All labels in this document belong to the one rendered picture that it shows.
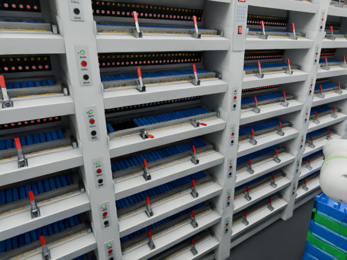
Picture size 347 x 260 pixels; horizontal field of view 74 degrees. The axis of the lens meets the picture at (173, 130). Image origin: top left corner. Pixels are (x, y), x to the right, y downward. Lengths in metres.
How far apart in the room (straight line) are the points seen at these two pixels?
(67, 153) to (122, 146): 0.20
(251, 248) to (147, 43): 1.48
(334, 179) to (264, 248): 1.12
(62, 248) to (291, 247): 1.45
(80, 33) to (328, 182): 0.88
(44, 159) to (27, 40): 0.37
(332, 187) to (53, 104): 0.88
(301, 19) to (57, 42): 1.43
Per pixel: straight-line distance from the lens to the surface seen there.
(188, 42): 1.00
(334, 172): 0.85
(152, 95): 0.92
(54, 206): 0.99
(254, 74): 1.41
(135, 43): 0.89
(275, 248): 1.90
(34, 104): 0.83
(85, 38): 0.83
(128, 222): 1.14
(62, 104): 0.83
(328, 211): 1.61
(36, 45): 0.82
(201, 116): 1.15
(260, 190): 1.74
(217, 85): 1.12
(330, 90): 2.22
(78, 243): 1.10
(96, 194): 0.97
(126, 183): 1.03
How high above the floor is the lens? 1.28
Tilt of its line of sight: 19 degrees down
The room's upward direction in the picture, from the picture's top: 1 degrees counter-clockwise
